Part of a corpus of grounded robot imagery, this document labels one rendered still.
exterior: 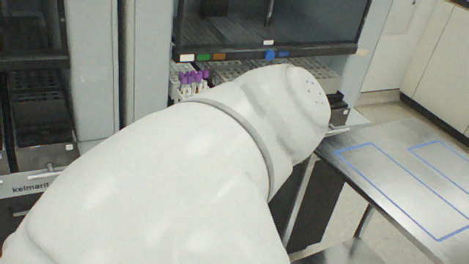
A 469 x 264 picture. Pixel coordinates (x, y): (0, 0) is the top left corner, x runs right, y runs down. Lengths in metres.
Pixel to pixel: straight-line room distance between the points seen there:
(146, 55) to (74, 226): 0.87
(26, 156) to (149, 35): 0.41
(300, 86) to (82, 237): 0.22
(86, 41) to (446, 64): 2.76
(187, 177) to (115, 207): 0.05
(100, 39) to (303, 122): 0.75
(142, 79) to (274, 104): 0.79
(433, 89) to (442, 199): 2.37
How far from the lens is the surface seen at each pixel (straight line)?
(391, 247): 2.21
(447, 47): 3.39
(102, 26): 1.05
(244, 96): 0.37
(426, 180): 1.19
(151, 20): 1.07
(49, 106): 1.10
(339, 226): 2.18
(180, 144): 0.30
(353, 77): 1.50
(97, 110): 1.14
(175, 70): 1.30
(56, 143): 1.07
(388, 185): 1.10
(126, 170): 0.27
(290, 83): 0.38
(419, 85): 3.54
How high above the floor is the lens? 1.42
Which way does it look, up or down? 36 degrees down
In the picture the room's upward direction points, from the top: 11 degrees clockwise
